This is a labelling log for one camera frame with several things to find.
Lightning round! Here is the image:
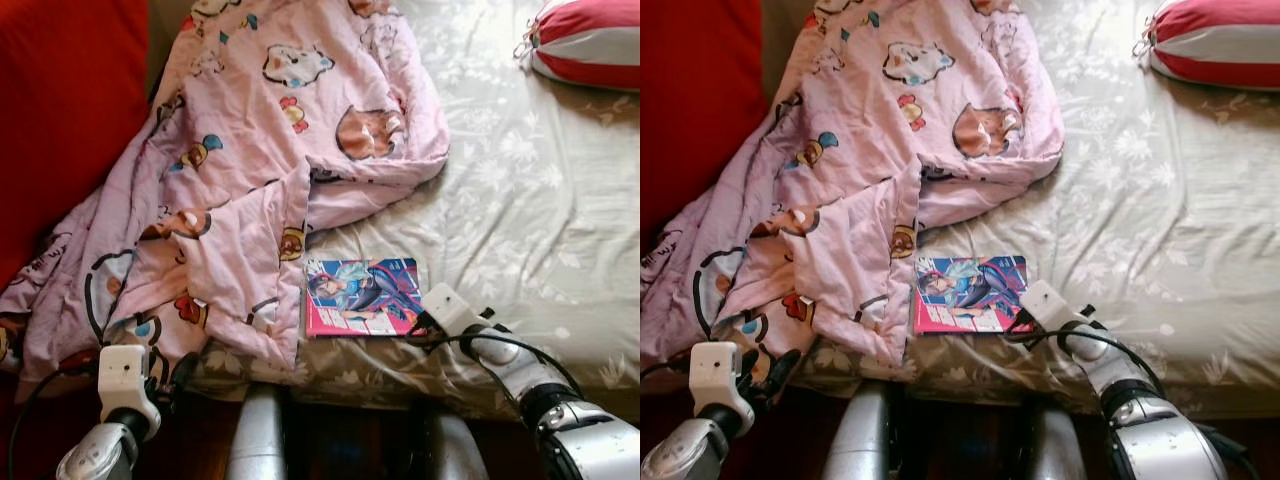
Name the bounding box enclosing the colourful comic book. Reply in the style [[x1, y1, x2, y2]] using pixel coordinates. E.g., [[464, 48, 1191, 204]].
[[303, 257, 421, 339], [912, 255, 1031, 336]]

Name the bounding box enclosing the silver robot left leg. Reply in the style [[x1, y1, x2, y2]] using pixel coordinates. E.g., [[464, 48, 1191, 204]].
[[225, 385, 291, 480], [825, 380, 896, 480]]

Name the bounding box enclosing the silver robot leg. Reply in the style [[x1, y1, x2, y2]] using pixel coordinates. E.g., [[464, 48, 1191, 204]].
[[825, 380, 896, 480], [420, 405, 491, 480], [225, 385, 291, 480], [1030, 400, 1091, 480]]

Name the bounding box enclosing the silver robot right leg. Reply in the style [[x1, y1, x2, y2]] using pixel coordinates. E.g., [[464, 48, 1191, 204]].
[[420, 405, 491, 480], [1030, 400, 1091, 480]]

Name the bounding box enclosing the beige floral bed sheet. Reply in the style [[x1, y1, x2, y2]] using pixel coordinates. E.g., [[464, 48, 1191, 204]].
[[800, 0, 1280, 421], [190, 0, 641, 421]]

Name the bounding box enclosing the pink cartoon print quilt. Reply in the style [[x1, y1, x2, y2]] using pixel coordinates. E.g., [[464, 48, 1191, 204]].
[[0, 0, 451, 401], [640, 0, 1066, 371]]

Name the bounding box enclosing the red fabric sofa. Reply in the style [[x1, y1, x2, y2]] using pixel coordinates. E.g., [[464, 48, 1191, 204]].
[[0, 0, 151, 291], [640, 0, 766, 251]]

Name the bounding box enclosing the red white blue bolster pillow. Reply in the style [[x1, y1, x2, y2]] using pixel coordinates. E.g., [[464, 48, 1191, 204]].
[[517, 0, 641, 93], [1133, 0, 1280, 93]]

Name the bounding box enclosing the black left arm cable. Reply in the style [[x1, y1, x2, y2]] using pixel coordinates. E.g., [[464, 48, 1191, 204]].
[[640, 358, 696, 386], [5, 360, 106, 480]]

